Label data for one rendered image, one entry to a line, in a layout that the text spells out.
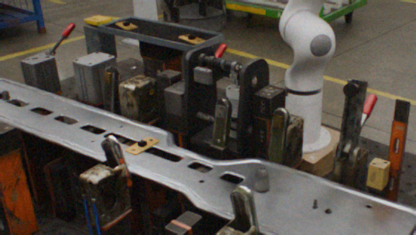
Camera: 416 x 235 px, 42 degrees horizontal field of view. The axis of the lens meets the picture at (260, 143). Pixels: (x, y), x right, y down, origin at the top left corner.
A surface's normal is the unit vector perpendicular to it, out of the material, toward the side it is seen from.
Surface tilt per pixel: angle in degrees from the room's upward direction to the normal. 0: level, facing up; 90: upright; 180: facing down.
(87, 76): 90
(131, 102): 90
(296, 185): 0
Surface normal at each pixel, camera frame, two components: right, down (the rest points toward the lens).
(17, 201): 0.84, 0.25
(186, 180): 0.00, -0.88
